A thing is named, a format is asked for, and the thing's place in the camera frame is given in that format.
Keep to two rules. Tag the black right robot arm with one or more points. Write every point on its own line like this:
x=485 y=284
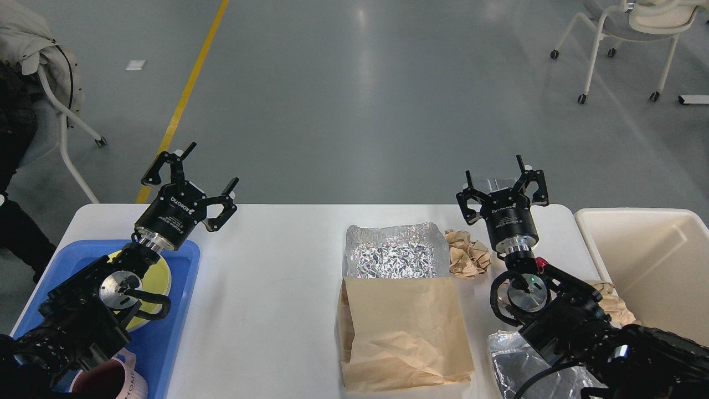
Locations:
x=559 y=315

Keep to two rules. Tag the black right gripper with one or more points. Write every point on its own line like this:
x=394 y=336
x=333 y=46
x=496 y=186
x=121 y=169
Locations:
x=507 y=212

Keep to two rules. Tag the yellow plastic plate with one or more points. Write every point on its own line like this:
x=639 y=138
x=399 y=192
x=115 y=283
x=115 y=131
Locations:
x=158 y=280

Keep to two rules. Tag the blue plastic tray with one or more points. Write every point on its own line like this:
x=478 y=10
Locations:
x=155 y=344

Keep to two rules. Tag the crumpled brown paper wad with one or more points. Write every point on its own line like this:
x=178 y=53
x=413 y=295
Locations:
x=613 y=305

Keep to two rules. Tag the silver foil tray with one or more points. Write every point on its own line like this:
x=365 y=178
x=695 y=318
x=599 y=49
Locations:
x=407 y=251

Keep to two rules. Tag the white chair left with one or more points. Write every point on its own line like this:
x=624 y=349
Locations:
x=66 y=116

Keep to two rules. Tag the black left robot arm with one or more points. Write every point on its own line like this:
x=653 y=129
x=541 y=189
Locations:
x=85 y=318

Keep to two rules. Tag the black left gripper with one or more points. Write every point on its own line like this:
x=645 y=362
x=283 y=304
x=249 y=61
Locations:
x=169 y=216

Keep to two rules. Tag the crumpled brown paper ball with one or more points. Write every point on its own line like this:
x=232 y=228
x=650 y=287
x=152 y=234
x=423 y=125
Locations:
x=468 y=257

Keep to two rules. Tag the crumpled foil sheet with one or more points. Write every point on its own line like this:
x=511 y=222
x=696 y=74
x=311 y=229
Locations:
x=514 y=362

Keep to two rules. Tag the beige plastic bin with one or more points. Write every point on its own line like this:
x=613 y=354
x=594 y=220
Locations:
x=657 y=258

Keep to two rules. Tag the brown paper bag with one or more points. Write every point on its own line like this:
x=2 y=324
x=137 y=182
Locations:
x=403 y=333

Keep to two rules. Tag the white jacket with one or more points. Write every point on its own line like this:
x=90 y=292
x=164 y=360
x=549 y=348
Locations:
x=28 y=42

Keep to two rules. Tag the white floor bar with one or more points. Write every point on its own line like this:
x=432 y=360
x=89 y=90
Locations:
x=693 y=99

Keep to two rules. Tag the pink mug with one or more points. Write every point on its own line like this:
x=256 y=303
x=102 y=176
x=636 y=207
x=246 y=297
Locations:
x=115 y=378

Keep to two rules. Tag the white rolling chair right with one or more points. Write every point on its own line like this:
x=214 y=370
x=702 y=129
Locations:
x=633 y=21

